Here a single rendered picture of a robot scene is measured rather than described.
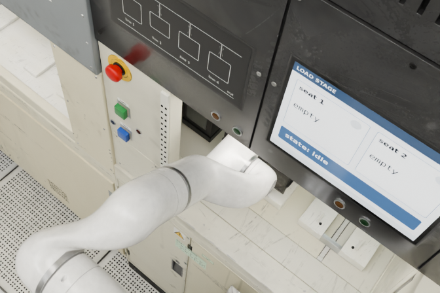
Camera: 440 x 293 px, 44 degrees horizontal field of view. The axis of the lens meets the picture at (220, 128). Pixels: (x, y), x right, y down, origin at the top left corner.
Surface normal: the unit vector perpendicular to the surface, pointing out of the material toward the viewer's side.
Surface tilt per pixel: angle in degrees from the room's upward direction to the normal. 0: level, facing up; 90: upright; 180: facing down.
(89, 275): 25
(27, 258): 39
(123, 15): 90
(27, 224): 0
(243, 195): 68
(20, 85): 0
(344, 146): 90
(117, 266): 0
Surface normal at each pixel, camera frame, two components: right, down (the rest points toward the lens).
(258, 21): -0.62, 0.62
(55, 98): 0.09, -0.54
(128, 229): 0.36, 0.25
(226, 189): 0.26, 0.45
